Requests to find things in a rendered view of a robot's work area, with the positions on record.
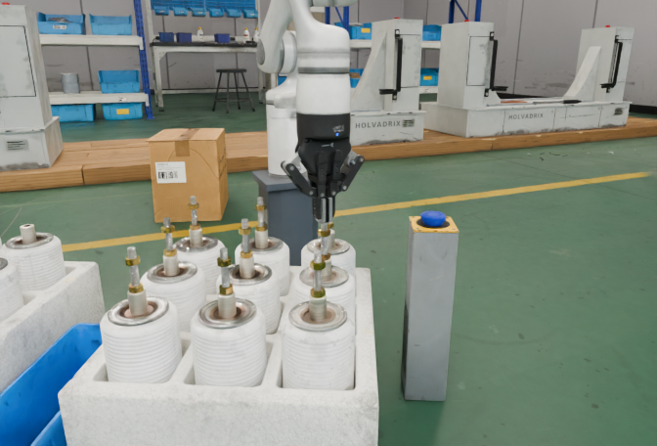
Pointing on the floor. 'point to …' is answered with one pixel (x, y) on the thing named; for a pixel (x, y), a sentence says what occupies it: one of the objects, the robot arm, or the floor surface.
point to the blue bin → (45, 390)
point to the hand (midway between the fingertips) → (324, 208)
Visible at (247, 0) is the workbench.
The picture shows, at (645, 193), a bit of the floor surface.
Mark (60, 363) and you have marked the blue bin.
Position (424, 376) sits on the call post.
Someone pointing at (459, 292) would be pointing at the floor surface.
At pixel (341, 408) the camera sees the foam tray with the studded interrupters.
